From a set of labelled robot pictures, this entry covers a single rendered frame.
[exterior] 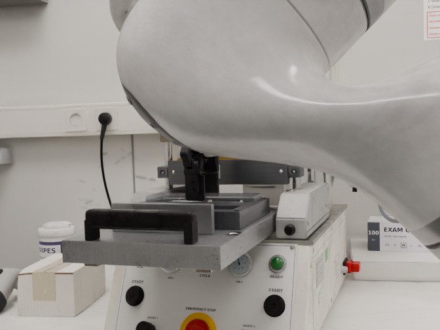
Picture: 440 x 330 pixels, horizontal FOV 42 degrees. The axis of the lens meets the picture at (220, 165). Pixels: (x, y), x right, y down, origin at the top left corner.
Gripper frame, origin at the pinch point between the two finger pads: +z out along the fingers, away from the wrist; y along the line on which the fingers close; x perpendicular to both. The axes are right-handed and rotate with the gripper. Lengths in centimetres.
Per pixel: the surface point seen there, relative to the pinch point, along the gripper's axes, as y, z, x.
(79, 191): 69, 8, 68
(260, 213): -1.9, 3.8, -10.1
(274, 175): 11.5, -1.1, -9.3
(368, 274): 49, 25, -22
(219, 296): -1.9, 17.2, -3.0
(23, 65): 67, -33, 85
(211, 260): -23.7, 6.3, -9.8
